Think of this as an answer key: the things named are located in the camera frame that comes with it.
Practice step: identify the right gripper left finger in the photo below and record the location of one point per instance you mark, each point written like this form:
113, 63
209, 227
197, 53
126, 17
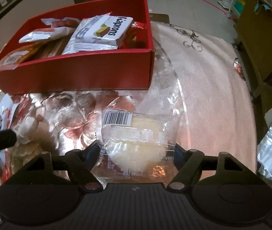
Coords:
80, 163

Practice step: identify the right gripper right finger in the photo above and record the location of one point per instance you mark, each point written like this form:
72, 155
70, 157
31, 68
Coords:
187, 162

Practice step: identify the round white cake packet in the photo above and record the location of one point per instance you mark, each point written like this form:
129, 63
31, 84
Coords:
136, 148

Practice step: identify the brown tofu snack packet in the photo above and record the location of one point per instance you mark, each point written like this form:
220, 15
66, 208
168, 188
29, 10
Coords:
18, 56

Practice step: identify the white spicy strips packet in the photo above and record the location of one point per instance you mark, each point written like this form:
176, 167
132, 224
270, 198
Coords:
46, 34

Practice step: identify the white Kaprons wafer packet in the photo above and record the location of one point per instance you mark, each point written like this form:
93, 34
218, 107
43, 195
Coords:
102, 32

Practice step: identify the red white snack packet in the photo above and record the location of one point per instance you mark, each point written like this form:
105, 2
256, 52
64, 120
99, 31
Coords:
64, 22

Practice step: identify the red candy bag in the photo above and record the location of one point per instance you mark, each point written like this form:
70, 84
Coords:
130, 41

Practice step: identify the floral beige tablecloth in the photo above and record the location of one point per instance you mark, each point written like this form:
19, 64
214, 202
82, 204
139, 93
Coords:
194, 76

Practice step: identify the red cardboard box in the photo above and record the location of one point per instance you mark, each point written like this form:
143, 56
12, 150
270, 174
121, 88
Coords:
125, 69

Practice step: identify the wooden cabinet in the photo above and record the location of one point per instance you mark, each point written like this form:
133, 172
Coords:
254, 28

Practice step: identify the white wire shelf rack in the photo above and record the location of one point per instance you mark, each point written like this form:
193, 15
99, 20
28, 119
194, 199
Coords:
233, 8

